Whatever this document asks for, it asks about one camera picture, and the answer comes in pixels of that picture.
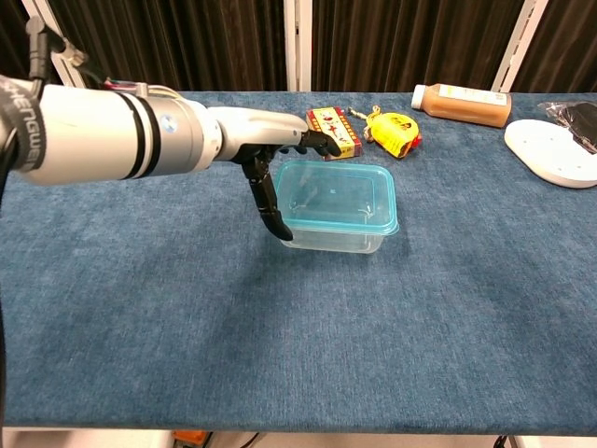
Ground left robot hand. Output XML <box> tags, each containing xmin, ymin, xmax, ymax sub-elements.
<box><xmin>212</xmin><ymin>105</ymin><xmax>342</xmax><ymax>243</ymax></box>

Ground transparent blue lid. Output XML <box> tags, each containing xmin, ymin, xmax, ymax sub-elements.
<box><xmin>273</xmin><ymin>160</ymin><xmax>402</xmax><ymax>235</ymax></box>

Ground clear plastic container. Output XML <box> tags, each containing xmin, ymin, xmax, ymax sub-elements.
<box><xmin>274</xmin><ymin>160</ymin><xmax>401</xmax><ymax>255</ymax></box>

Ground red yellow card box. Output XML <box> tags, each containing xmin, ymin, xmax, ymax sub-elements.
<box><xmin>305</xmin><ymin>105</ymin><xmax>365</xmax><ymax>162</ymax></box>

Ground yellow tape measure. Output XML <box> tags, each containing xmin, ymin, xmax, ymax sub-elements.
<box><xmin>363</xmin><ymin>105</ymin><xmax>423</xmax><ymax>161</ymax></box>

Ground black curtain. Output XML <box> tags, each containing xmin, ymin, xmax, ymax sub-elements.
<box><xmin>310</xmin><ymin>0</ymin><xmax>529</xmax><ymax>93</ymax></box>
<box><xmin>510</xmin><ymin>0</ymin><xmax>597</xmax><ymax>94</ymax></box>
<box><xmin>46</xmin><ymin>0</ymin><xmax>287</xmax><ymax>92</ymax></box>
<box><xmin>0</xmin><ymin>0</ymin><xmax>36</xmax><ymax>80</ymax></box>

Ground blue table mat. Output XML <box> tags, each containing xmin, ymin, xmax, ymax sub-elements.
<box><xmin>0</xmin><ymin>91</ymin><xmax>597</xmax><ymax>438</ymax></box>

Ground brown drink bottle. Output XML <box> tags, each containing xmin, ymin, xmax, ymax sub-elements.
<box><xmin>410</xmin><ymin>83</ymin><xmax>514</xmax><ymax>130</ymax></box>

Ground white oval board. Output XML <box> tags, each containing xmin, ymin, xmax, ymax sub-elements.
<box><xmin>503</xmin><ymin>119</ymin><xmax>597</xmax><ymax>189</ymax></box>

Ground orange object under table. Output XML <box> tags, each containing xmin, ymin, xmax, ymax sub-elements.
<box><xmin>171</xmin><ymin>429</ymin><xmax>210</xmax><ymax>448</ymax></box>

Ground black gloves in bag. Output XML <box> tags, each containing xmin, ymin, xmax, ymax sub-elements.
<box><xmin>536</xmin><ymin>100</ymin><xmax>597</xmax><ymax>156</ymax></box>

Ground white frame post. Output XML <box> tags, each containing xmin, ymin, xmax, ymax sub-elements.
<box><xmin>27</xmin><ymin>0</ymin><xmax>90</xmax><ymax>90</ymax></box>
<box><xmin>283</xmin><ymin>0</ymin><xmax>313</xmax><ymax>92</ymax></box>
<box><xmin>491</xmin><ymin>0</ymin><xmax>550</xmax><ymax>93</ymax></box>

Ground coloured wrist wire bundle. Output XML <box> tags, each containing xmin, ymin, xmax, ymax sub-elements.
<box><xmin>64</xmin><ymin>42</ymin><xmax>186</xmax><ymax>101</ymax></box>

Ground black printed arm strap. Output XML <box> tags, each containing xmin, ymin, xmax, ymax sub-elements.
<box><xmin>0</xmin><ymin>74</ymin><xmax>47</xmax><ymax>175</ymax></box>

